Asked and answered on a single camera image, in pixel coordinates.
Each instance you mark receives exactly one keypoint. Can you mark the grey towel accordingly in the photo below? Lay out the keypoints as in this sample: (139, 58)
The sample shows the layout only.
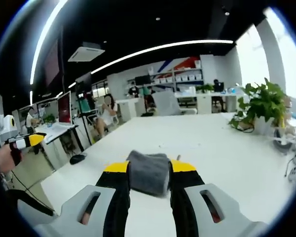
(149, 174)

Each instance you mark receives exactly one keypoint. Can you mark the small green plant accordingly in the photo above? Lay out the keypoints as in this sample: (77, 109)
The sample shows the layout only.
(49, 119)

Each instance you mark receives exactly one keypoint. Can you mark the white office chair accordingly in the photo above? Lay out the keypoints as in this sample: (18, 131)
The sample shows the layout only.
(166, 103)

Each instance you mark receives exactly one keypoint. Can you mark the green potted plant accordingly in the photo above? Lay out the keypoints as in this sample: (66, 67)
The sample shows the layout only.
(260, 103)

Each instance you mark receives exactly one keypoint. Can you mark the computer monitor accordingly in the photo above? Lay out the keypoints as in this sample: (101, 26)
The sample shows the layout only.
(64, 107)

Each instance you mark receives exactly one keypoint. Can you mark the ceiling air conditioner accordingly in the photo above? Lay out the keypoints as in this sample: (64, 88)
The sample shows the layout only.
(86, 52)

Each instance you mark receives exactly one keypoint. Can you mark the black computer mouse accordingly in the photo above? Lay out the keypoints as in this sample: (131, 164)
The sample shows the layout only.
(77, 159)

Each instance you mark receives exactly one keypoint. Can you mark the white desk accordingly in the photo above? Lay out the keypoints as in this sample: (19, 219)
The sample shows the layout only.
(61, 138)

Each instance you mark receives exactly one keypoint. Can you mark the person's left hand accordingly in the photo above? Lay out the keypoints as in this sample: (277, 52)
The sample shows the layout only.
(1, 159)

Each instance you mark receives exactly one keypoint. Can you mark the white storage shelf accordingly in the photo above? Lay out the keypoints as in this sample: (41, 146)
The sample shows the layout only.
(176, 75)

